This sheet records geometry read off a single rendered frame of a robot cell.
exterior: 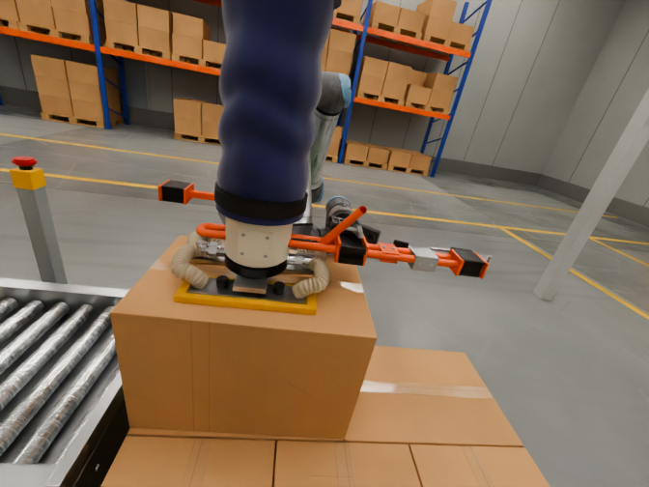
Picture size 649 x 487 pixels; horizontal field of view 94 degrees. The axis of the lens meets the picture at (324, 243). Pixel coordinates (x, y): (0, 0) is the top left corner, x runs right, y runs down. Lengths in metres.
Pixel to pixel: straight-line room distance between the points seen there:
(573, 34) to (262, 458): 12.52
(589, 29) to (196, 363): 12.87
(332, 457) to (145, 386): 0.53
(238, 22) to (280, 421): 0.94
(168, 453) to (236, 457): 0.17
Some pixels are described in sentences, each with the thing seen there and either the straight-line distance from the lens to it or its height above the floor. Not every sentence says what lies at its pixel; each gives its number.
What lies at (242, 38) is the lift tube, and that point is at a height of 1.50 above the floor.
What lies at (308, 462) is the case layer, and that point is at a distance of 1.01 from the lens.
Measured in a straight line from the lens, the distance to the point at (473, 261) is 0.94.
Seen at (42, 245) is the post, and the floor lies 0.69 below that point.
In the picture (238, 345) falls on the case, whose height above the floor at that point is 0.88.
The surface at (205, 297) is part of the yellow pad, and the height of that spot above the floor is 0.96.
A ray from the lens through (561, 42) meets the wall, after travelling 12.45.
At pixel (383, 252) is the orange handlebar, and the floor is 1.09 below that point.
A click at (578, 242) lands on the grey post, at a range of 3.62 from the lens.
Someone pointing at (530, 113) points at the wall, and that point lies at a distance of 12.18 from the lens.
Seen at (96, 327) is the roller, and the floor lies 0.55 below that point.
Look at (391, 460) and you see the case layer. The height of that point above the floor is 0.54.
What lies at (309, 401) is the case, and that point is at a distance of 0.91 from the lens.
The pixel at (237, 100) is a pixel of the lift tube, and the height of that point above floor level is 1.40.
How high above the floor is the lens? 1.43
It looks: 25 degrees down
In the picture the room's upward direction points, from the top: 11 degrees clockwise
